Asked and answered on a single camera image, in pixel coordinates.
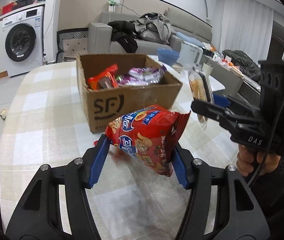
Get red cone chips bag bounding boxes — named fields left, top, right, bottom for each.
left=105, top=105, right=190, bottom=177

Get grey clothes pile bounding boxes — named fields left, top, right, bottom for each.
left=131, top=12, right=175, bottom=44

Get wall power strip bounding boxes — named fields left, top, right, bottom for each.
left=108, top=0, right=121, bottom=12

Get black jacket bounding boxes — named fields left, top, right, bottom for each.
left=108, top=21, right=138, bottom=53

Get person's right hand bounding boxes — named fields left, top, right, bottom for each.
left=236, top=145, right=281, bottom=177

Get purple grape candy bag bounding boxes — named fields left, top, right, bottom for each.
left=115, top=66, right=167, bottom=86

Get grey sofa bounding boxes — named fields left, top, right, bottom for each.
left=88, top=8, right=212, bottom=55

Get red chocolate cookie pack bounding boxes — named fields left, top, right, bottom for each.
left=87, top=64, right=118, bottom=90

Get green white slipper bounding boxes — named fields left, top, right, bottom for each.
left=0, top=108, right=8, bottom=120

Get clear cracker sandwich pack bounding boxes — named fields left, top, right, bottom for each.
left=188, top=65, right=215, bottom=131

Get beige cup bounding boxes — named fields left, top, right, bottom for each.
left=202, top=63, right=213, bottom=77

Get white curtain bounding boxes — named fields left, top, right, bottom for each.
left=211, top=0, right=274, bottom=63

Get blue stacked bowls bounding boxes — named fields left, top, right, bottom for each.
left=157, top=48, right=180, bottom=66

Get dark coat on sofa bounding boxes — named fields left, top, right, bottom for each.
left=222, top=49, right=261, bottom=83

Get checked tablecloth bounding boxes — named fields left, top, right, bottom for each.
left=0, top=55, right=240, bottom=240

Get white electric kettle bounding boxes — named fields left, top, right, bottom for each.
left=177, top=41, right=203, bottom=67

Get white washing machine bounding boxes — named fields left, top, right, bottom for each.
left=2, top=5, right=44, bottom=77

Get red container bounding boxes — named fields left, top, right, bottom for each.
left=1, top=2, right=17, bottom=15

